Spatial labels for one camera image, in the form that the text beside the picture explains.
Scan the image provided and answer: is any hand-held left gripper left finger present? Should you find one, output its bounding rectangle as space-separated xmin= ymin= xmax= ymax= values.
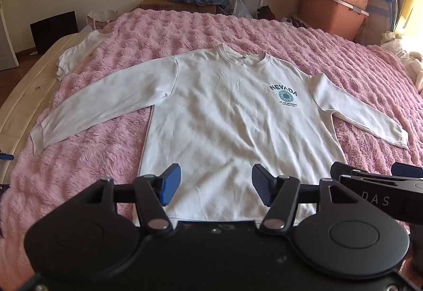
xmin=79 ymin=164 xmax=182 ymax=234

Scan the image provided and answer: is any pink fluffy blanket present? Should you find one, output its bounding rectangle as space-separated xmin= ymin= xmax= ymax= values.
xmin=0 ymin=8 xmax=423 ymax=265

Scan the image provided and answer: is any crumpled white cloth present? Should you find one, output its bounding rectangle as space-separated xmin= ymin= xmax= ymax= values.
xmin=380 ymin=30 xmax=423 ymax=94

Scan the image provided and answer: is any white folded garment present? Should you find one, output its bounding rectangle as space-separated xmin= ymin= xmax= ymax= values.
xmin=56 ymin=30 xmax=113 ymax=82

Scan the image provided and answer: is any white door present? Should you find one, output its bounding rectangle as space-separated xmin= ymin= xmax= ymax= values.
xmin=0 ymin=3 xmax=19 ymax=72

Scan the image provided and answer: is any black flat panel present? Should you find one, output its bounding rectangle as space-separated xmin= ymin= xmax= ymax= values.
xmin=30 ymin=11 xmax=79 ymax=54

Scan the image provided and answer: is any small clear plastic bag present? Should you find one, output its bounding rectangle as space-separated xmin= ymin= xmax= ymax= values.
xmin=231 ymin=0 xmax=254 ymax=19

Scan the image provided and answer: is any beige mattress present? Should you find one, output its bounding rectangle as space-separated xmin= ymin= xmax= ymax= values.
xmin=0 ymin=31 xmax=109 ymax=176

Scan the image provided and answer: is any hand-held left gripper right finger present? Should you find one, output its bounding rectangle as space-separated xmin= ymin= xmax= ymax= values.
xmin=252 ymin=164 xmax=359 ymax=234

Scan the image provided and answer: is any dark clothes heap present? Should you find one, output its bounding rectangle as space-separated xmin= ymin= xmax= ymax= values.
xmin=256 ymin=5 xmax=311 ymax=29

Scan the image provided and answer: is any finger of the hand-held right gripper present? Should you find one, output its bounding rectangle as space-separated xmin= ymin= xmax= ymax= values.
xmin=391 ymin=162 xmax=423 ymax=179
xmin=330 ymin=161 xmax=423 ymax=186

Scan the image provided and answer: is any blue striped storage bag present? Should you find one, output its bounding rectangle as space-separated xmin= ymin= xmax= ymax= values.
xmin=358 ymin=0 xmax=398 ymax=46

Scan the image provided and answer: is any printed paper bag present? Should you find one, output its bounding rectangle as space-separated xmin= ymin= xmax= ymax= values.
xmin=86 ymin=10 xmax=118 ymax=33

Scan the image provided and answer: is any brown storage box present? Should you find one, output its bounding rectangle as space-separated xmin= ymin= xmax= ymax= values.
xmin=299 ymin=0 xmax=368 ymax=42

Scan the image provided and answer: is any brown cardboard box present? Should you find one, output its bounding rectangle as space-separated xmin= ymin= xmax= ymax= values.
xmin=139 ymin=0 xmax=219 ymax=16

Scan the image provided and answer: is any white printed sweatshirt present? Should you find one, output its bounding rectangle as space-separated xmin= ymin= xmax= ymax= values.
xmin=30 ymin=43 xmax=410 ymax=222

